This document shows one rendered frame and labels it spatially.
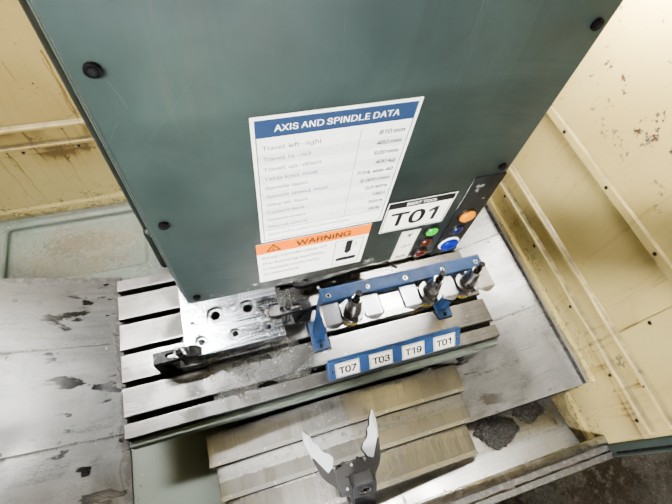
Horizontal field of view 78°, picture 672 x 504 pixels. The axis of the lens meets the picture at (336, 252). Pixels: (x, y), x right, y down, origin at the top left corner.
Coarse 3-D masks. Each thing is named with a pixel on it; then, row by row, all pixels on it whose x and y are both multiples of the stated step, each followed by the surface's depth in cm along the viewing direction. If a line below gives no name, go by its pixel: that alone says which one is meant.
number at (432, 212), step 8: (416, 208) 55; (424, 208) 56; (432, 208) 57; (440, 208) 57; (408, 216) 57; (416, 216) 57; (424, 216) 58; (432, 216) 59; (440, 216) 59; (408, 224) 59
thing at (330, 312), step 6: (318, 306) 107; (324, 306) 107; (330, 306) 107; (336, 306) 108; (324, 312) 106; (330, 312) 107; (336, 312) 107; (324, 318) 106; (330, 318) 106; (336, 318) 106; (342, 318) 106; (324, 324) 105; (330, 324) 105; (336, 324) 105
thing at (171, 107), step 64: (64, 0) 24; (128, 0) 25; (192, 0) 26; (256, 0) 27; (320, 0) 28; (384, 0) 29; (448, 0) 31; (512, 0) 32; (576, 0) 34; (64, 64) 27; (128, 64) 28; (192, 64) 29; (256, 64) 31; (320, 64) 32; (384, 64) 34; (448, 64) 36; (512, 64) 38; (576, 64) 40; (128, 128) 32; (192, 128) 34; (448, 128) 43; (512, 128) 46; (128, 192) 40; (192, 192) 40; (192, 256) 50; (256, 256) 54; (384, 256) 66
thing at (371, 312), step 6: (366, 294) 110; (372, 294) 110; (366, 300) 109; (372, 300) 110; (378, 300) 110; (366, 306) 108; (372, 306) 109; (378, 306) 109; (366, 312) 108; (372, 312) 108; (378, 312) 108; (372, 318) 107; (378, 318) 108
